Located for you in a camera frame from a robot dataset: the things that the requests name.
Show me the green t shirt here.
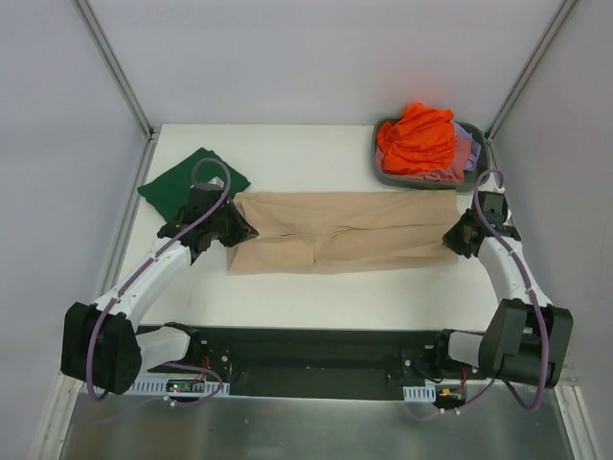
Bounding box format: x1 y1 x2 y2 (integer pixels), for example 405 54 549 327
138 148 251 221

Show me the beige t shirt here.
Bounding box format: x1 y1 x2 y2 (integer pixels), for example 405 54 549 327
227 191 460 275

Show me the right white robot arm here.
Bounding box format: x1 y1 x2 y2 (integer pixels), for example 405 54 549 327
431 191 574 389

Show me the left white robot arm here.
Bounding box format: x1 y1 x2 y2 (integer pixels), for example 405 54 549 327
60 183 259 395

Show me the pink t shirt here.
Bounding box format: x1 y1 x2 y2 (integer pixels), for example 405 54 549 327
375 148 465 184

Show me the grey laundry basket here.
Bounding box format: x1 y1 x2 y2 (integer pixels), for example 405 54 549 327
371 116 490 196

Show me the lavender t shirt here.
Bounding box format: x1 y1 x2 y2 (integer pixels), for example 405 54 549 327
453 122 482 172

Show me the orange t shirt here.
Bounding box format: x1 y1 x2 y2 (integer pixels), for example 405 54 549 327
375 103 456 175

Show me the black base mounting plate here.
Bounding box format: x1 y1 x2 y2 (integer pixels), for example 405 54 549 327
138 323 494 400

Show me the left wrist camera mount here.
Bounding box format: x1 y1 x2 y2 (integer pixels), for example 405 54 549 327
195 176 225 192

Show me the right white cable duct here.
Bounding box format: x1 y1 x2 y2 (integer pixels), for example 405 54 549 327
402 382 467 403

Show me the white cable duct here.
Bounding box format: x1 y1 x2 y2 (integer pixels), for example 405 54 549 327
402 382 467 403
124 377 230 399

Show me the left white cable duct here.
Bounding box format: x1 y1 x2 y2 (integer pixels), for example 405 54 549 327
124 377 230 399

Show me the left aluminium frame post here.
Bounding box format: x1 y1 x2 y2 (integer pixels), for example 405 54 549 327
73 0 156 140

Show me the aluminium frame post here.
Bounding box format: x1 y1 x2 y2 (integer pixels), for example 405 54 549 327
73 0 156 140
486 0 580 144

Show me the right aluminium frame post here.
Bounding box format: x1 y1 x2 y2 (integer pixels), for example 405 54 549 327
486 0 580 144

